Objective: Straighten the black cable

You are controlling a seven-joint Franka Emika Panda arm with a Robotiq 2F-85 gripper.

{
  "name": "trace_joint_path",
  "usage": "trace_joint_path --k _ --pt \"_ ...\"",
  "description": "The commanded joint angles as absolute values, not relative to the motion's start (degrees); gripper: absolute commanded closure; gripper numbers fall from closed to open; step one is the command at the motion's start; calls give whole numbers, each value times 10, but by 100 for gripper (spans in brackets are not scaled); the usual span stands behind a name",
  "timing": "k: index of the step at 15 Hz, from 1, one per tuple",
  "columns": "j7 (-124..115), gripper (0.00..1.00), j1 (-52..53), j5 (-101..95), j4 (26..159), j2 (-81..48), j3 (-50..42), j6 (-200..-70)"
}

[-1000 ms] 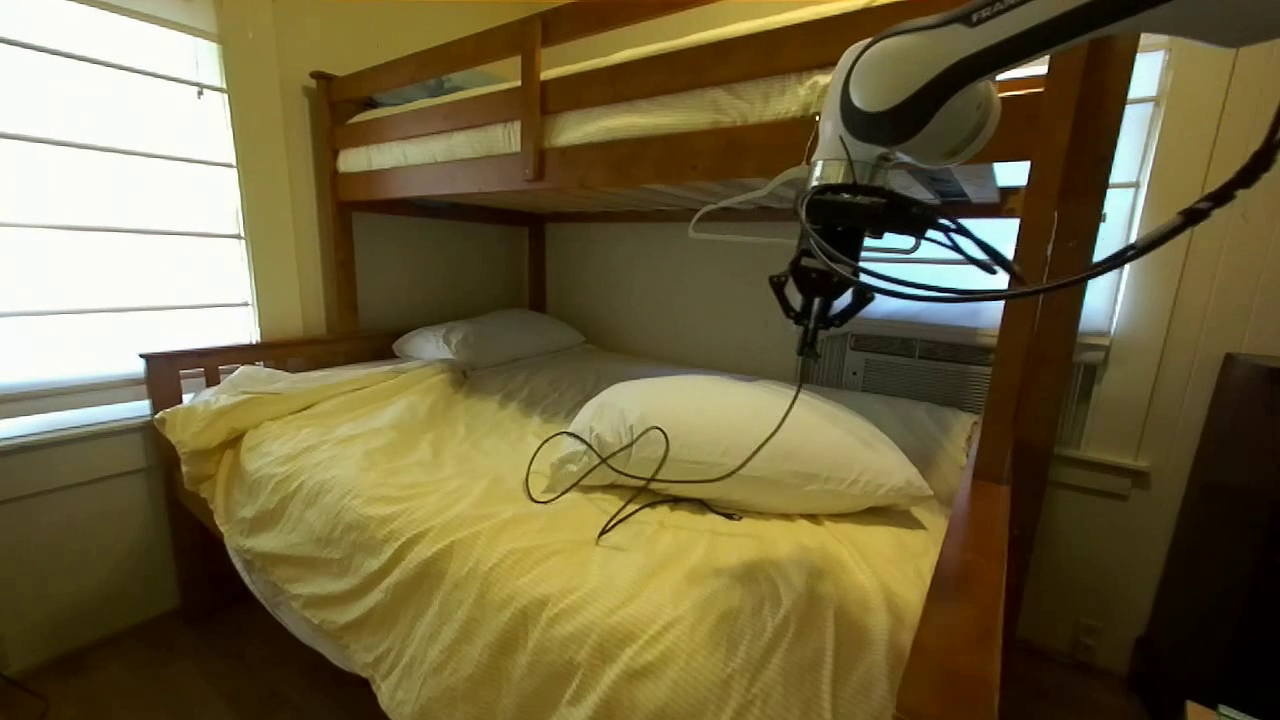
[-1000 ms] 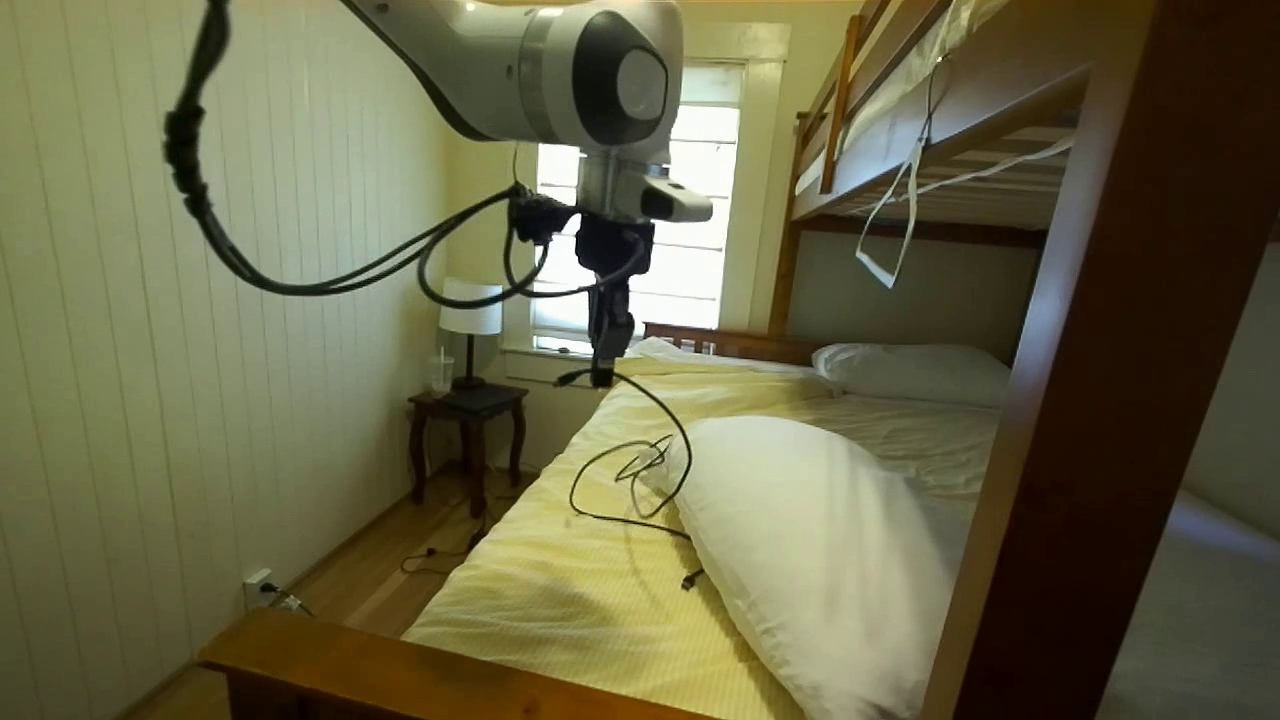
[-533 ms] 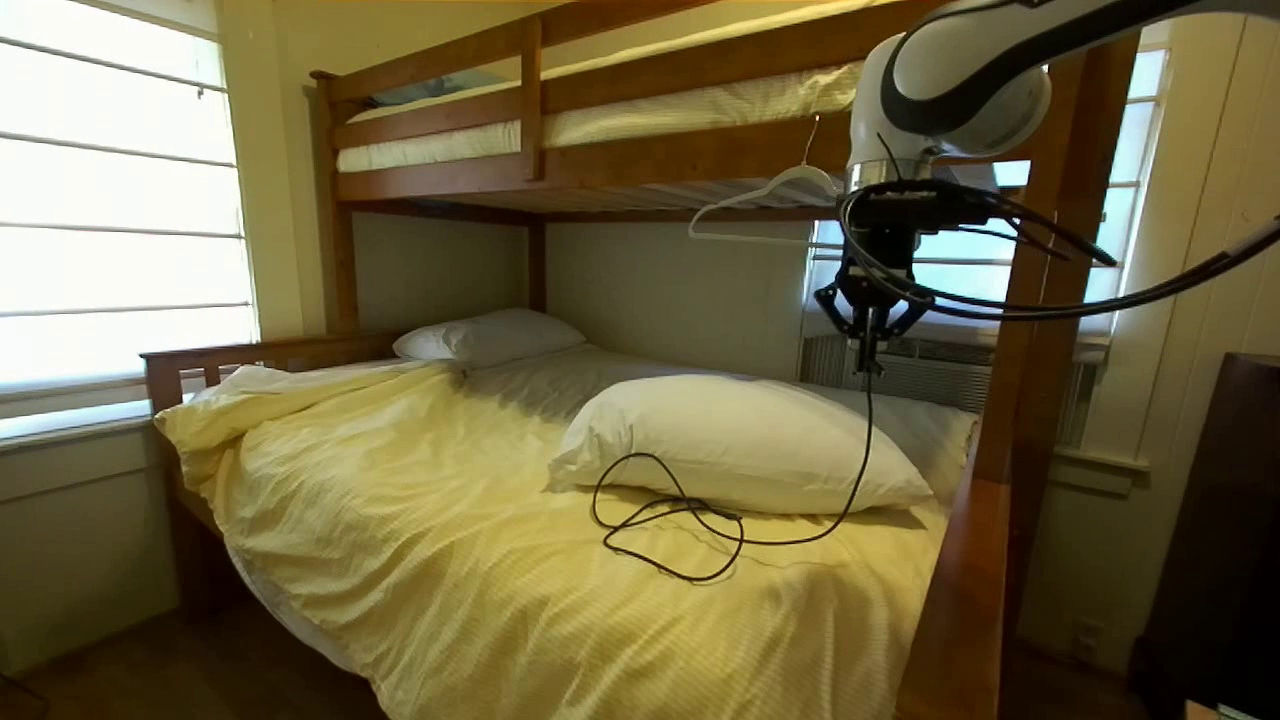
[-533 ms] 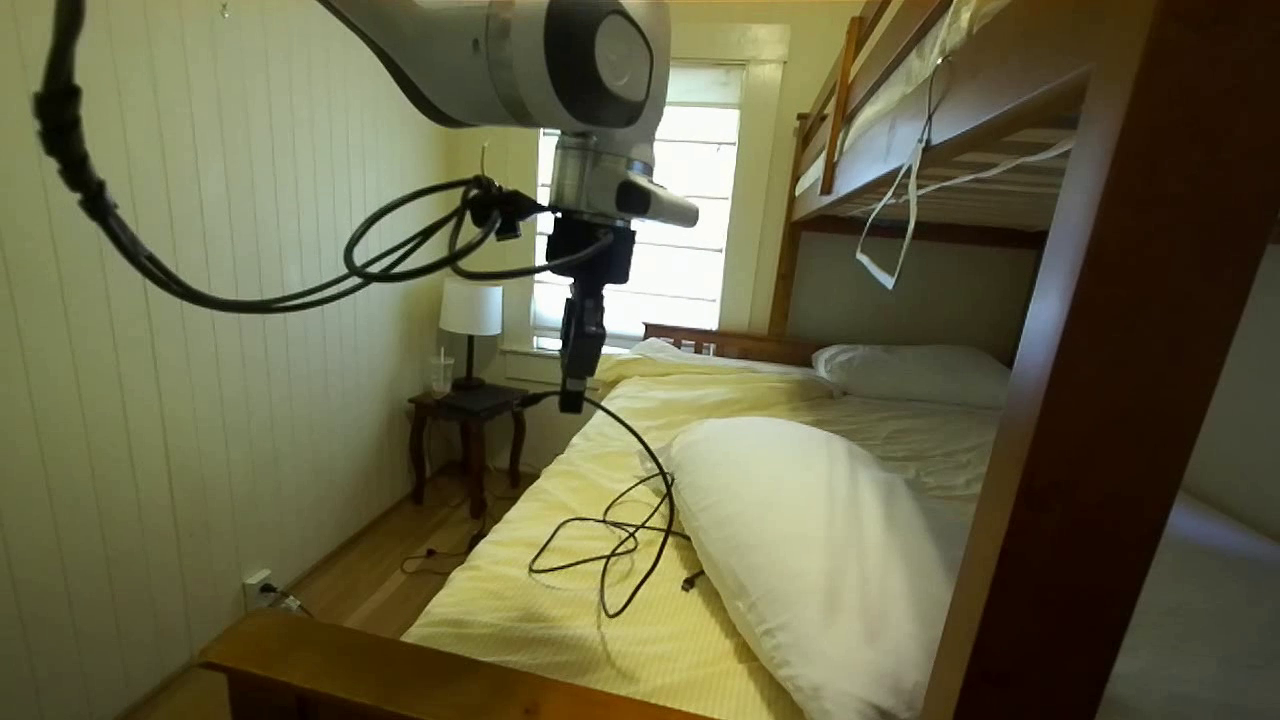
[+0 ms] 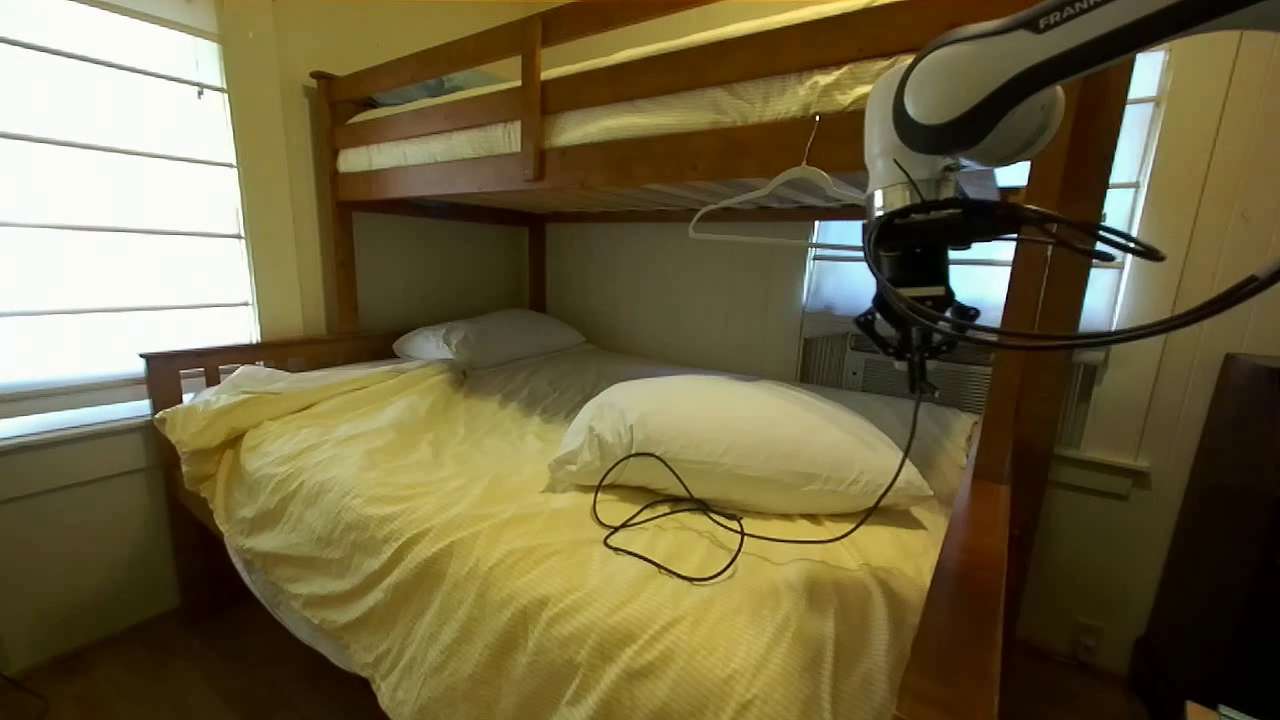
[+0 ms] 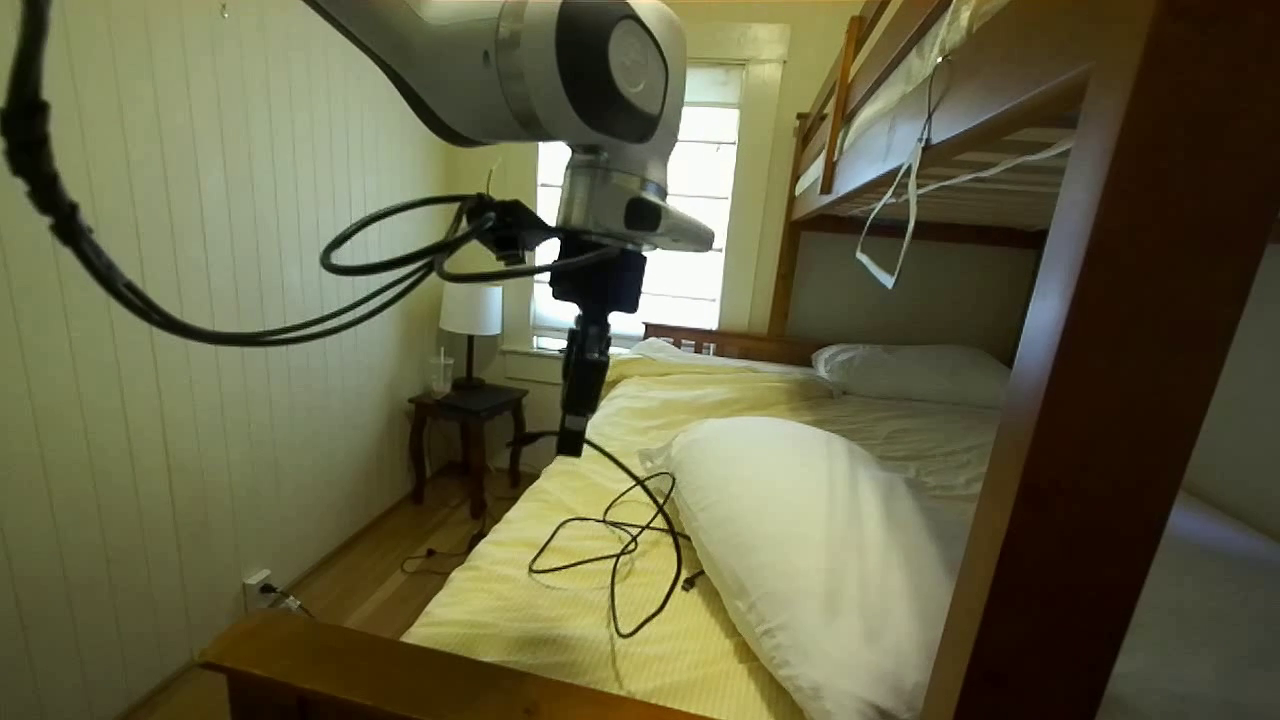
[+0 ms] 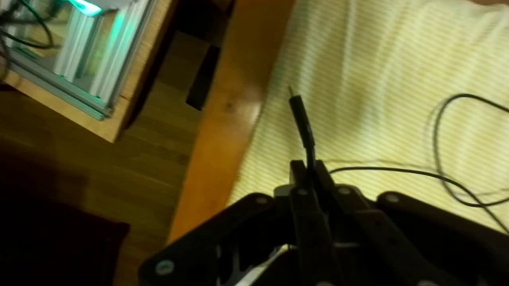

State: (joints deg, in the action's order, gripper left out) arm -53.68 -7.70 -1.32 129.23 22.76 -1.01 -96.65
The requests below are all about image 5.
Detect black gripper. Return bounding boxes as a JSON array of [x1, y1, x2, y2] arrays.
[[858, 198, 1020, 399]]

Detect white air conditioner unit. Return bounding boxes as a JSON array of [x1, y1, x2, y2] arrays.
[[798, 329, 1111, 450]]

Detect window behind bed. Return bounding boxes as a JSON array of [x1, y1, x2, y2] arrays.
[[798, 47, 1168, 342]]

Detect large white pillow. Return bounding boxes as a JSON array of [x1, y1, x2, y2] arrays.
[[545, 372, 941, 521]]

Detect white plastic hanger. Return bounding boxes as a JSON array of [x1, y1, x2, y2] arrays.
[[683, 111, 930, 260]]

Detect bunk mattress with yellow sheet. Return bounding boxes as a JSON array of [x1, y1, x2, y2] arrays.
[[334, 45, 935, 179]]

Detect dark wooden furniture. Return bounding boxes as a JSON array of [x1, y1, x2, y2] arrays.
[[1134, 348, 1280, 720]]

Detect small white pillow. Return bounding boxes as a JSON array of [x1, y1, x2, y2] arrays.
[[388, 308, 592, 372]]

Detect yellow blanket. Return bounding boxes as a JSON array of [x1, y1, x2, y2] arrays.
[[153, 355, 955, 720]]

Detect white window blinds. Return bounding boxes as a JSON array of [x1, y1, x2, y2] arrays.
[[0, 0, 265, 419]]

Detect wooden bunk bed frame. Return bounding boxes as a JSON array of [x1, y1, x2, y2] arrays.
[[136, 0, 1137, 720]]

